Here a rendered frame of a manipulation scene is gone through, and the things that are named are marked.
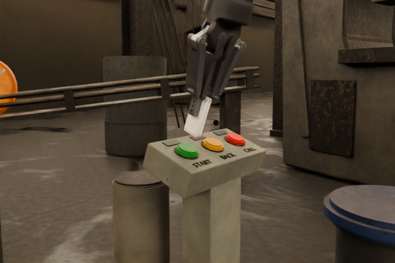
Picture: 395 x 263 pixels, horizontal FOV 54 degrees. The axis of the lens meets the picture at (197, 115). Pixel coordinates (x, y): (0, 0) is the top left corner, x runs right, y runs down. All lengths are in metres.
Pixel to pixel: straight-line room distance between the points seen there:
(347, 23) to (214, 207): 2.16
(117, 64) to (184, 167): 2.80
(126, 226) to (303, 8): 2.37
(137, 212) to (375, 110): 2.01
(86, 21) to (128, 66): 5.55
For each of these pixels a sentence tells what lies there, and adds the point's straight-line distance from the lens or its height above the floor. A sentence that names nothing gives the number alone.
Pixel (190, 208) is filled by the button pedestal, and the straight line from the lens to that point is 0.74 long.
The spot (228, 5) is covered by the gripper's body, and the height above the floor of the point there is 0.84.
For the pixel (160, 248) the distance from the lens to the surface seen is 0.84.
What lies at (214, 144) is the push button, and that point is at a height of 0.61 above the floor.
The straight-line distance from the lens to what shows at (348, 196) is 1.06.
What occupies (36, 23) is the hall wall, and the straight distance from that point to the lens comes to 8.25.
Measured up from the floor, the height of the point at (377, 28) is 1.05.
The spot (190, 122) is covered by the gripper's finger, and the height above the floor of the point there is 0.66.
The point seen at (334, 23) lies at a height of 1.06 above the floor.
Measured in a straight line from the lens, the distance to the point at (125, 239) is 0.82.
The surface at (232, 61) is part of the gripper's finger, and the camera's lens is 0.65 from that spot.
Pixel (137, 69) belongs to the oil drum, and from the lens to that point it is 3.35.
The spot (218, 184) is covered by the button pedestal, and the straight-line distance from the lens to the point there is 0.71.
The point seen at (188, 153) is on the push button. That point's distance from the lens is 0.66.
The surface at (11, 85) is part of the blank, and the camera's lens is 1.06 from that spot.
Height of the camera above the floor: 0.74
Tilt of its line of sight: 6 degrees down
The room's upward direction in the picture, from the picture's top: straight up
